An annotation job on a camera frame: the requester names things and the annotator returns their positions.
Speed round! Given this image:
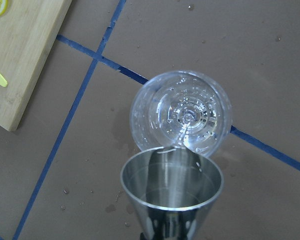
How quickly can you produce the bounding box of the steel jigger cup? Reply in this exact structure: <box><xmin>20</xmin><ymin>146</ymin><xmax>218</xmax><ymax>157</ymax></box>
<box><xmin>120</xmin><ymin>147</ymin><xmax>224</xmax><ymax>240</ymax></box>

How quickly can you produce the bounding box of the clear wine glass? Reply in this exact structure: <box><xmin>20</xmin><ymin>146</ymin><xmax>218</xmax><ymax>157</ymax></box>
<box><xmin>129</xmin><ymin>70</ymin><xmax>233</xmax><ymax>157</ymax></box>

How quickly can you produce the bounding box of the bamboo cutting board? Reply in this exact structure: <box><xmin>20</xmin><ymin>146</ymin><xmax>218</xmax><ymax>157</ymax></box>
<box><xmin>0</xmin><ymin>0</ymin><xmax>71</xmax><ymax>131</ymax></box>

